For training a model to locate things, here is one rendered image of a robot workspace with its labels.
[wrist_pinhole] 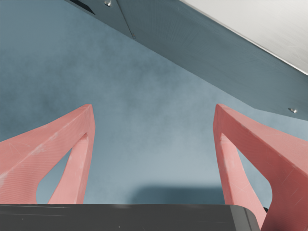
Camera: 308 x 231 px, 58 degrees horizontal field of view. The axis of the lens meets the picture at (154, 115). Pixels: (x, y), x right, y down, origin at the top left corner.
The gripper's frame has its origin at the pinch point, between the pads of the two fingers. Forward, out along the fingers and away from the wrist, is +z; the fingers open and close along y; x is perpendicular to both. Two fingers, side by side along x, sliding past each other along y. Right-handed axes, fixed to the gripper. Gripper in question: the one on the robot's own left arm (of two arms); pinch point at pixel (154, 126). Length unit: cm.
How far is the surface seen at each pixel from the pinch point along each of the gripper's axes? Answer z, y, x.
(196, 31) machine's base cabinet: 34.0, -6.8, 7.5
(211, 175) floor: 73, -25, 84
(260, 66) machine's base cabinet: 30.0, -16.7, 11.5
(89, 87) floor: 91, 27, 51
